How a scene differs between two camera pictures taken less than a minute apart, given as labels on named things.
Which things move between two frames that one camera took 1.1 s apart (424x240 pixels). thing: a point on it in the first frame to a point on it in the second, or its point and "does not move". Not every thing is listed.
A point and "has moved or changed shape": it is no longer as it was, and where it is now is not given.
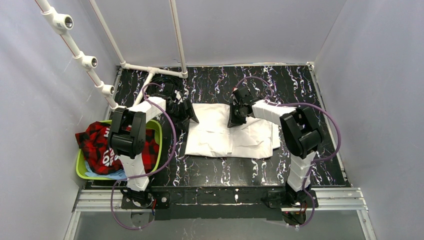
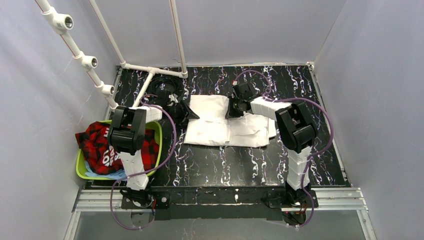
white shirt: (255, 138) has moved or changed shape
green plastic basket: (81, 166) does not move
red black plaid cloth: (93, 140) does not move
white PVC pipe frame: (60, 22) does not move
